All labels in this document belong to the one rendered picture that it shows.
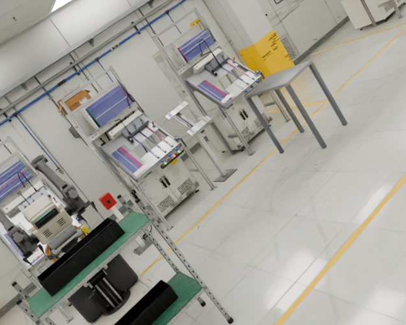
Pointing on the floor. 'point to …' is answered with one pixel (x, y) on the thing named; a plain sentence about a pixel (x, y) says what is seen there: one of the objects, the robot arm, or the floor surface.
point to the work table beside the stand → (272, 80)
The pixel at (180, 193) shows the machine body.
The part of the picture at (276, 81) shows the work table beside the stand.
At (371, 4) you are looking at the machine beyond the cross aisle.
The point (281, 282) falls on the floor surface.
